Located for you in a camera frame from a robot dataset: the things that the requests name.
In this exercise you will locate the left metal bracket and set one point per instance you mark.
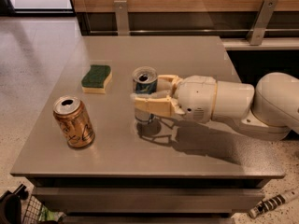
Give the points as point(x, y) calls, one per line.
point(122, 17)

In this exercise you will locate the black white striped tool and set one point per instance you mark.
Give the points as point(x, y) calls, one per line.
point(273, 203)

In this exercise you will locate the metal bracket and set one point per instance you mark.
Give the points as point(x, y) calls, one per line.
point(256, 33)
point(122, 17)

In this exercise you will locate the green yellow sponge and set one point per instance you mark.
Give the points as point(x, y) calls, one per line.
point(97, 78)

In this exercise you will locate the red bull can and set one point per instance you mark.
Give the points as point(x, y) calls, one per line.
point(144, 82)

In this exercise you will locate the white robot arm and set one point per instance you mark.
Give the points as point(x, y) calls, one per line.
point(268, 111)

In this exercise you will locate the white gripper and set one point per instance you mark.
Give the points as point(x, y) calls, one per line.
point(195, 96)

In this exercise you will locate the black object bottom left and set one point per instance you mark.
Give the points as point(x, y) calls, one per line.
point(10, 205)

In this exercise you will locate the right metal bracket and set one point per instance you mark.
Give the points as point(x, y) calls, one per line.
point(256, 33)

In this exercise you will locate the grey table drawer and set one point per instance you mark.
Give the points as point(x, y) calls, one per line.
point(146, 200)

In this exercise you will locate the black wire basket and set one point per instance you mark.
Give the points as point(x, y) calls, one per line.
point(36, 212)

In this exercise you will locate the orange soda can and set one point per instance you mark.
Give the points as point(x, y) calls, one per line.
point(73, 119)

